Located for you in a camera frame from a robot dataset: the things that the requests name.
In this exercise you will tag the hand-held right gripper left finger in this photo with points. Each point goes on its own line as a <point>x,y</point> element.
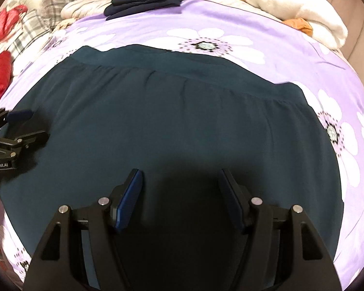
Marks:
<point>129,200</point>

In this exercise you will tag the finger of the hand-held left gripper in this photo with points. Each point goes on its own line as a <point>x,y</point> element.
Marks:
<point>30,138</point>
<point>19,114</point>

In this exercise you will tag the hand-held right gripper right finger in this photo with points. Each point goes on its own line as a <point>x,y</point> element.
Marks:
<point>232,200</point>

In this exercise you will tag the dark jogger pants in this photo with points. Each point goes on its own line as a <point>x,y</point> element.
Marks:
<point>170,112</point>

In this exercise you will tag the grey plaid cloth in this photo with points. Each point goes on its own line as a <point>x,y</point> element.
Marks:
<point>27,30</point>

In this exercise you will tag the pale quilt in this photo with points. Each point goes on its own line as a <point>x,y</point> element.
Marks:
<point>85,7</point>

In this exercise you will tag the purple floral bed sheet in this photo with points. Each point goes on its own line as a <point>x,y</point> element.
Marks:
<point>261,27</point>

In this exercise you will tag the white plush toy orange feet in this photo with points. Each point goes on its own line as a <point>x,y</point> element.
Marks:
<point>306,12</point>

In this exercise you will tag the pink padded headboard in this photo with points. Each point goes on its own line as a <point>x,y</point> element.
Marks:
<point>355,21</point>

